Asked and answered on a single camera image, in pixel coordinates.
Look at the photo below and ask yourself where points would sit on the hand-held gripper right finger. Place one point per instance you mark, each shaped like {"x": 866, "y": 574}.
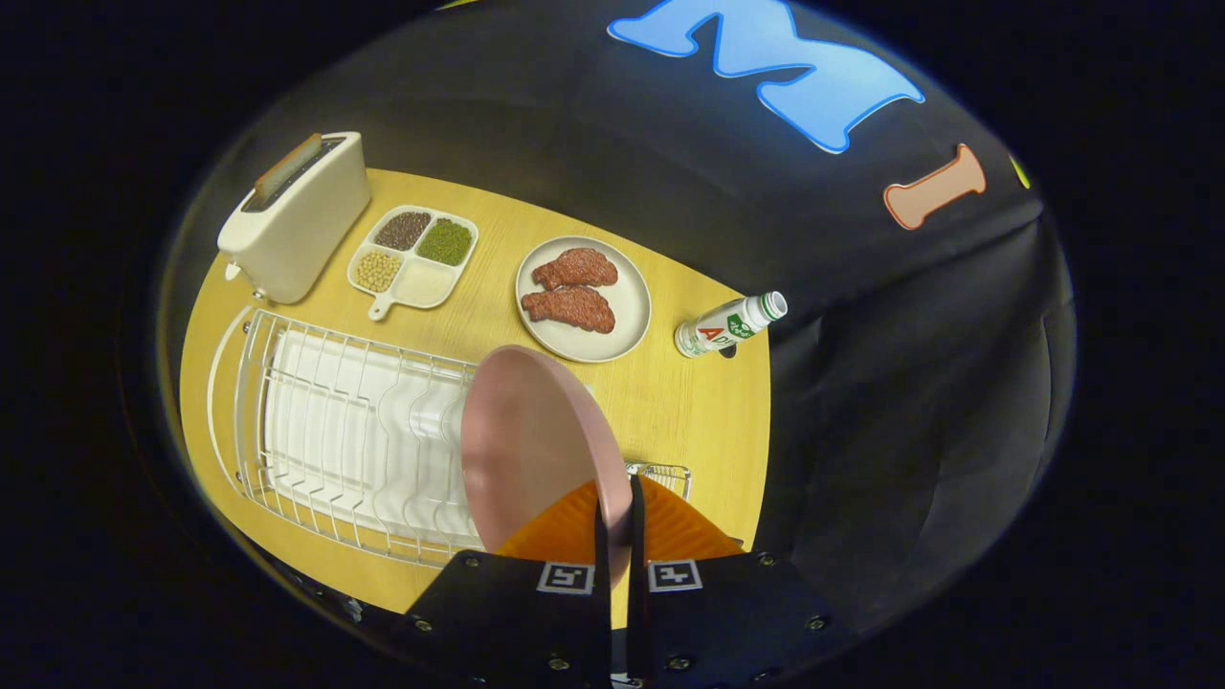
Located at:
{"x": 636, "y": 612}

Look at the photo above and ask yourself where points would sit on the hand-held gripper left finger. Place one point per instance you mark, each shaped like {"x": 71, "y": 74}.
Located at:
{"x": 603, "y": 612}

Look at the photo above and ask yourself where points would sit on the pink plate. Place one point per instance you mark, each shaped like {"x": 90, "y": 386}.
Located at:
{"x": 526, "y": 450}

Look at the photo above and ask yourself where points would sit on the beige round plate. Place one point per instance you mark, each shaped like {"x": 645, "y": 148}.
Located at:
{"x": 627, "y": 297}

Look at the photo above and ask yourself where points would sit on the white plastic drink bottle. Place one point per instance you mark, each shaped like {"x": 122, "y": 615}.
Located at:
{"x": 727, "y": 325}

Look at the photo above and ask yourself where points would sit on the red raw meat piece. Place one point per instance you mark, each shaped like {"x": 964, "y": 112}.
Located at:
{"x": 574, "y": 268}
{"x": 569, "y": 308}

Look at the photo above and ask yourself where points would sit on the white drip tray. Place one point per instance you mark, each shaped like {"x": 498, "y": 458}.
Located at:
{"x": 316, "y": 421}

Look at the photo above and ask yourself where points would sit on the black backdrop cloth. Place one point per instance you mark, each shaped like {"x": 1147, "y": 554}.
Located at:
{"x": 909, "y": 383}

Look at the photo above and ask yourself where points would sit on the white divided bean tray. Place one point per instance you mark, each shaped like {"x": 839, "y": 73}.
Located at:
{"x": 426, "y": 282}

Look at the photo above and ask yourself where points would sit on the white toaster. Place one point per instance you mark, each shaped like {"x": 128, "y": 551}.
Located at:
{"x": 297, "y": 230}

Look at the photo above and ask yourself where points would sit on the brown bread slice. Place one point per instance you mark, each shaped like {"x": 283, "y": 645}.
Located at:
{"x": 287, "y": 167}

